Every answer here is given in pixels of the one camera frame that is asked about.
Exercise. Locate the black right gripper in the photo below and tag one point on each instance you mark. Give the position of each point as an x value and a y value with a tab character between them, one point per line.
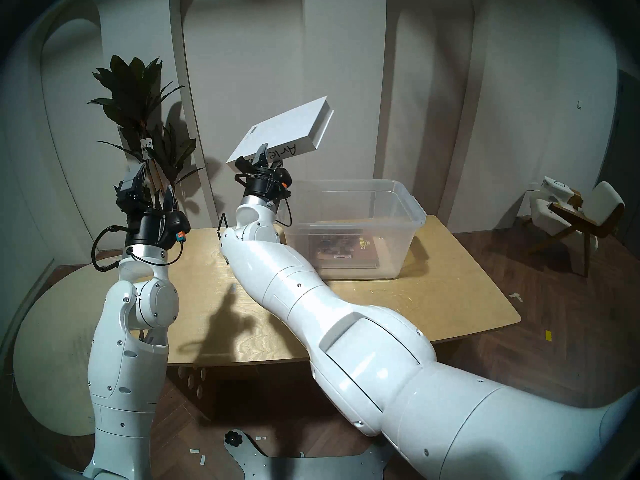
264	184

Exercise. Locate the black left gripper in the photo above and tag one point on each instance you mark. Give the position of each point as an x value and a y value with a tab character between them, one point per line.
155	230

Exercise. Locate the white Arietta book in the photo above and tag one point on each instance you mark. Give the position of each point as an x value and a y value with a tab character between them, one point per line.
285	129

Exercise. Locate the brown Homes book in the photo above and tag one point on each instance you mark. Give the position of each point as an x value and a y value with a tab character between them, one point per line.
350	251

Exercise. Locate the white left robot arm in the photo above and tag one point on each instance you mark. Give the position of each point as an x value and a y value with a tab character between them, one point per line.
125	374

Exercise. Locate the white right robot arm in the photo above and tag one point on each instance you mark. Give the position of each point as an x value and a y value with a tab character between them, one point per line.
375	349

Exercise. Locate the clear plastic storage box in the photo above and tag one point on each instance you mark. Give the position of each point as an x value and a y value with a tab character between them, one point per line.
400	249

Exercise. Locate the white plant tag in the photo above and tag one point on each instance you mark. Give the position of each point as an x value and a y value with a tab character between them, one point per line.
147	149

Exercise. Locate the tall dark green plant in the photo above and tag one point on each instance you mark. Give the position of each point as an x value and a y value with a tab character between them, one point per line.
132	84

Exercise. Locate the round beige rug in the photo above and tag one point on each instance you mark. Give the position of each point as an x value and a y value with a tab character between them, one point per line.
50	334

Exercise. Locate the light wooden table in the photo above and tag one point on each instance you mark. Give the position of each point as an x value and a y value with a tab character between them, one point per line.
450	299

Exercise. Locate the black base knob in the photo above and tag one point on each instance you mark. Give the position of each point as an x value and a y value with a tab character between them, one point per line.
232	438

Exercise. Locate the white floor tape cross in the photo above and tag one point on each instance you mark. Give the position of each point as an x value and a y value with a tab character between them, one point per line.
515	297

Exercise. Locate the white bag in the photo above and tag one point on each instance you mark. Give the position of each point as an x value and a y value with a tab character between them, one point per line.
556	188

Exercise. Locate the white wooden armchair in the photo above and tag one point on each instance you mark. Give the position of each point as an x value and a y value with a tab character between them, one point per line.
605	199

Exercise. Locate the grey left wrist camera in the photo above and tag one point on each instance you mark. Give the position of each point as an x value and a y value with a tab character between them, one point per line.
131	186

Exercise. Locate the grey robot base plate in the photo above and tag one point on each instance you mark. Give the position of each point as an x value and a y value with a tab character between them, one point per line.
280	469

